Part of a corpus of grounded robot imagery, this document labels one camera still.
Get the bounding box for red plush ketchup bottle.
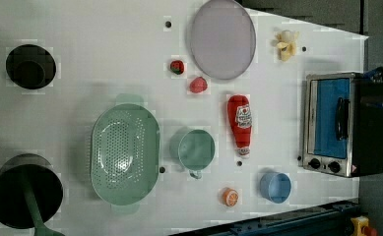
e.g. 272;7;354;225
226;94;252;156

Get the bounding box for green oval strainer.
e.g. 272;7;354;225
90;93;160;215

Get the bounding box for green mug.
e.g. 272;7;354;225
169;127;216;179

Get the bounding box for pink toy strawberry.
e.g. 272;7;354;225
189;77;208;93

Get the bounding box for dark red toy strawberry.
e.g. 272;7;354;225
169;60;185;75

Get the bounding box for grey round plate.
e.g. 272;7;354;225
190;0;256;80

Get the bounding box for toy orange half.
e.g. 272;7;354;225
223;188;239;207

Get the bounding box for blue cup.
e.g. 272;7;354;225
260;172;291;204

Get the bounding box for peeled toy banana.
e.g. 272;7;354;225
274;30;299;62

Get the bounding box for silver black toaster oven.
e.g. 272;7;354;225
302;73;383;178

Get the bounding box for green ladle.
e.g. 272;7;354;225
20;170;65;236

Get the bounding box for yellow red emergency button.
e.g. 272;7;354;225
351;216;378;236

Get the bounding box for large black pot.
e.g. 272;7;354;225
0;153;63;229

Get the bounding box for blue metal frame rail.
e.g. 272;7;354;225
170;201;361;236

